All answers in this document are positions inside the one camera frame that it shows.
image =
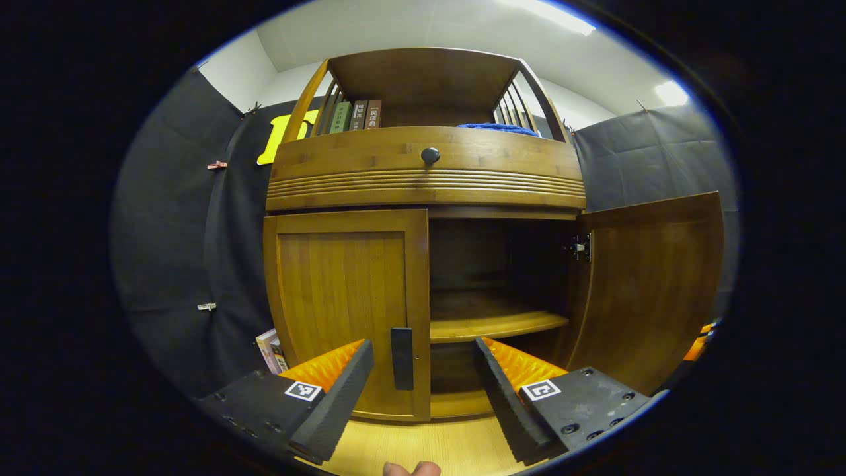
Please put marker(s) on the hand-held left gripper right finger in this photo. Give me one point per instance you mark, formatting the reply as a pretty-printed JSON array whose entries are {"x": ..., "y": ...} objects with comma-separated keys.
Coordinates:
[{"x": 505, "y": 403}]

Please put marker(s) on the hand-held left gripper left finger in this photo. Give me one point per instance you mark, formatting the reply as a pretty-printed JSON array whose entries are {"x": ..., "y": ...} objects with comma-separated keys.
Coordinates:
[{"x": 334, "y": 403}]

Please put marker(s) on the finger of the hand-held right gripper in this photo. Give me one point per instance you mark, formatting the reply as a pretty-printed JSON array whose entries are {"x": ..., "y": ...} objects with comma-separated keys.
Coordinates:
[{"x": 699, "y": 344}]

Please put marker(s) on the wooden shoe cabinet door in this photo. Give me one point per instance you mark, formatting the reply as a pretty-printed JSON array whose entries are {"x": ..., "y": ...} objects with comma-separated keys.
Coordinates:
[
  {"x": 651, "y": 291},
  {"x": 340, "y": 291}
]

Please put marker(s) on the wooden double-door shoe cabinet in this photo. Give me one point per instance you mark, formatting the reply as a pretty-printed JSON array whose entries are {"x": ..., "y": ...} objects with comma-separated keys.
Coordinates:
[{"x": 423, "y": 73}]

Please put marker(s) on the wooden inner cabinet shelf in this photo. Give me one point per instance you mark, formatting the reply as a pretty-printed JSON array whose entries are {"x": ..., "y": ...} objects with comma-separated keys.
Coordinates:
[{"x": 492, "y": 324}]

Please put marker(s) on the metal door hinge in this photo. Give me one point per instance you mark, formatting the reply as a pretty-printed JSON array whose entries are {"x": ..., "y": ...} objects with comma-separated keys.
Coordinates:
[{"x": 579, "y": 248}]

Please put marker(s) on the dark spine book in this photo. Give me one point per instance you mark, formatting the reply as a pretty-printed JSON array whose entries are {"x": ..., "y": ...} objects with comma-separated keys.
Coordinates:
[{"x": 281, "y": 357}]

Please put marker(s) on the pale pink book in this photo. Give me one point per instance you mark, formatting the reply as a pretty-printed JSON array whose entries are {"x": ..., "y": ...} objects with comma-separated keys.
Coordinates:
[{"x": 266, "y": 347}]

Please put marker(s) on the black backdrop cloth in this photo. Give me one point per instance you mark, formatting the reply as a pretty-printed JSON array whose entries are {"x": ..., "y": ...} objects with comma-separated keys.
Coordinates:
[
  {"x": 654, "y": 158},
  {"x": 178, "y": 251}
]

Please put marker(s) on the wooden ribbed drawer front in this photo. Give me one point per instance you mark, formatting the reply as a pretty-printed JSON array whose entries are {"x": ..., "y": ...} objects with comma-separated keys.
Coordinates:
[{"x": 370, "y": 158}]

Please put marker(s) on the small ceiling light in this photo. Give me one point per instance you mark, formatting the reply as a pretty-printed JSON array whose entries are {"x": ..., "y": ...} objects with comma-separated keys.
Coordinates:
[{"x": 671, "y": 93}]

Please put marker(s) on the black round drawer knob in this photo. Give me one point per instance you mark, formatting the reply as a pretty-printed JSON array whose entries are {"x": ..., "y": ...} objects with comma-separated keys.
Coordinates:
[{"x": 430, "y": 156}]

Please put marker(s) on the blue towel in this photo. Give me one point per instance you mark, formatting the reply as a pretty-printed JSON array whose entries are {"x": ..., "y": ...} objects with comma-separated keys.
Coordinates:
[{"x": 499, "y": 129}]

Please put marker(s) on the green book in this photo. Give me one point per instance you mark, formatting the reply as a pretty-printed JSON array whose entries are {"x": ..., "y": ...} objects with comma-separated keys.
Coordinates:
[{"x": 341, "y": 118}]

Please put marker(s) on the light brown book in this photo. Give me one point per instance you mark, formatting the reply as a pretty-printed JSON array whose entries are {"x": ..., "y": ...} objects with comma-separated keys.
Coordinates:
[{"x": 373, "y": 114}]

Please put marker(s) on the dark clip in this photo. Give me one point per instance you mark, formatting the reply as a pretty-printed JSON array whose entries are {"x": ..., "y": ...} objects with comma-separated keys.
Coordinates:
[{"x": 253, "y": 108}]

